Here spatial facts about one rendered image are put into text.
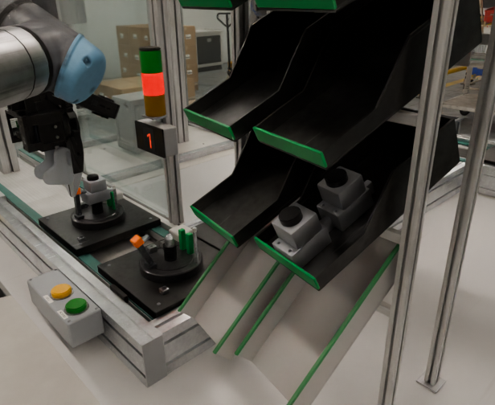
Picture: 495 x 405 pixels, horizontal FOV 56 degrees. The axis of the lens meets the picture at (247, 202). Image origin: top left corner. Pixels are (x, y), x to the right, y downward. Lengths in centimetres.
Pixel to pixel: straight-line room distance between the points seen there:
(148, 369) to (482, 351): 66
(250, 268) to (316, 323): 16
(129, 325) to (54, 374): 18
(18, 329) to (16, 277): 22
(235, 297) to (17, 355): 49
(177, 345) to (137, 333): 9
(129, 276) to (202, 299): 24
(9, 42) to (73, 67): 7
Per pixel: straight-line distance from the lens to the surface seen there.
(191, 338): 95
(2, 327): 119
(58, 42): 58
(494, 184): 183
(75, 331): 98
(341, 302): 72
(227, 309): 82
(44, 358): 107
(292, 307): 76
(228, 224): 72
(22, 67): 53
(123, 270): 107
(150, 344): 89
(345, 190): 62
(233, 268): 85
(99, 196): 128
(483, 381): 103
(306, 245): 61
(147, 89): 113
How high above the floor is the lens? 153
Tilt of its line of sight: 24 degrees down
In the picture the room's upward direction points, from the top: 1 degrees counter-clockwise
